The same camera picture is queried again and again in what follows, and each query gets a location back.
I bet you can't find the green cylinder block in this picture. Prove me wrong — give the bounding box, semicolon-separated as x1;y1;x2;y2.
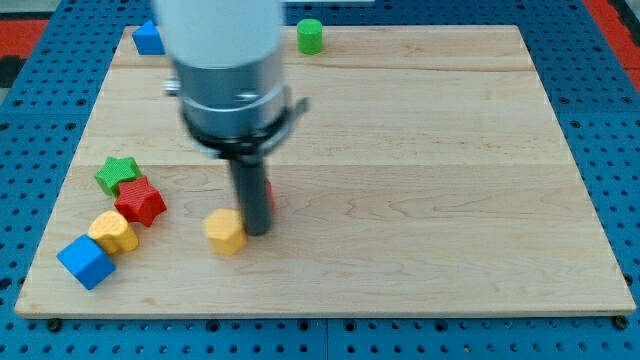
296;18;323;55

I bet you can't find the wooden board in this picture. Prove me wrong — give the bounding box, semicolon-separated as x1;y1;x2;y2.
15;26;636;319

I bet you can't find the yellow hexagon block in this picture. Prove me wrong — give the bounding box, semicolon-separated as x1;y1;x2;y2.
204;209;247;256

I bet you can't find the red star block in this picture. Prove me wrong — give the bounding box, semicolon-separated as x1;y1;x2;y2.
114;176;167;227

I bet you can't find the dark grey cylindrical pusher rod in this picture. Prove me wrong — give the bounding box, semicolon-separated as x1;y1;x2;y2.
229;160;272;236

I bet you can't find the blue pentagon block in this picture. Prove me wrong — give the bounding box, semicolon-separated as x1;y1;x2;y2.
132;20;165;56

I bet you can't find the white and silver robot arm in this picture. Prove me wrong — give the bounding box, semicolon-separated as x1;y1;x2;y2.
153;0;308;236

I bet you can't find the blue cube block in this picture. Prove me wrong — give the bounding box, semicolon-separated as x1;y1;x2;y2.
56;234;116;290

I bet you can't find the yellow heart block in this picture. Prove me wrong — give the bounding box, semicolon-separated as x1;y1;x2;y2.
87;210;139;255

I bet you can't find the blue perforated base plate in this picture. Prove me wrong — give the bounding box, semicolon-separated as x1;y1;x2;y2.
1;0;639;359

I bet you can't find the red cylinder block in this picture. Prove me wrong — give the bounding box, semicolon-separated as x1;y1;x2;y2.
265;178;275;213

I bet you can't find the green star block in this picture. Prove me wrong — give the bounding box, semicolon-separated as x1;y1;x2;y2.
94;156;142;197

